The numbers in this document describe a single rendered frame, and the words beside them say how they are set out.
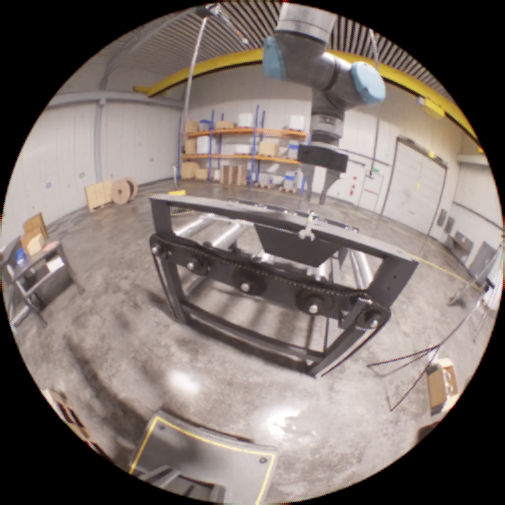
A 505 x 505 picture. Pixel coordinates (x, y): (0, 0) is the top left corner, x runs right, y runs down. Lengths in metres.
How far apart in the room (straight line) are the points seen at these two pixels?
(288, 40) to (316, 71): 0.07
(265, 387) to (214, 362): 0.45
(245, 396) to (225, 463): 0.58
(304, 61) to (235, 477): 1.38
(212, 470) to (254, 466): 0.21
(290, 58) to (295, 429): 1.63
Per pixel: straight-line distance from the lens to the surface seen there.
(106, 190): 7.79
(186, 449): 1.08
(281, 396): 1.39
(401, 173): 10.77
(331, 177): 0.45
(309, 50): 0.33
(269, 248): 0.65
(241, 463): 1.07
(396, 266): 0.70
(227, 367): 1.40
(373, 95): 0.36
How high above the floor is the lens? 1.34
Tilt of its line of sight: 32 degrees down
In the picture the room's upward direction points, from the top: 6 degrees clockwise
